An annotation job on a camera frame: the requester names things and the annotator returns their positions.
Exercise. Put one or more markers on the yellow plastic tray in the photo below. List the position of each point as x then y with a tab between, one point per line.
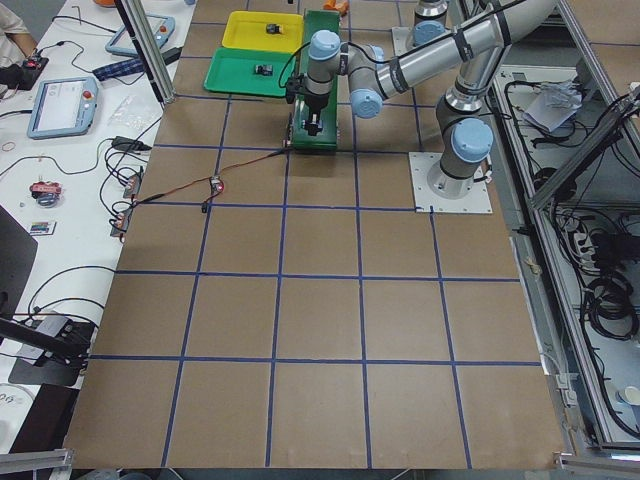
246	30

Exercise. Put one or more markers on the green plastic tray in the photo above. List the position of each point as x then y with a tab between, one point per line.
232	71

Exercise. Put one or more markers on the near teach pendant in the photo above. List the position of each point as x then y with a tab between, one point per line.
63	108

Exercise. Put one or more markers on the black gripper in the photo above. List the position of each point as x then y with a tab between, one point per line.
315	105

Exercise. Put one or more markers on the aluminium frame post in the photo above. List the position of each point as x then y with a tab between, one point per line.
134	19

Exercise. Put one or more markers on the plaid blue pouch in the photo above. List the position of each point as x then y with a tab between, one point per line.
119	69

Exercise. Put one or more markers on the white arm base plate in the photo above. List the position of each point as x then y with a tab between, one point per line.
435	192

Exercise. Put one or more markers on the green conveyor belt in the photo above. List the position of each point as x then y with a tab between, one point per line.
319	61

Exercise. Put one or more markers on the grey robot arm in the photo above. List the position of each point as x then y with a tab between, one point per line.
429	22
476	47

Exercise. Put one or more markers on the plain orange cylinder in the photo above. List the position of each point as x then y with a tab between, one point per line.
340	6

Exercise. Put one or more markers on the yellow push button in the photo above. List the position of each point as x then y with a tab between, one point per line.
274	29

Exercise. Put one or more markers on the small red-lit circuit board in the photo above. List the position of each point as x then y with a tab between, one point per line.
217	186

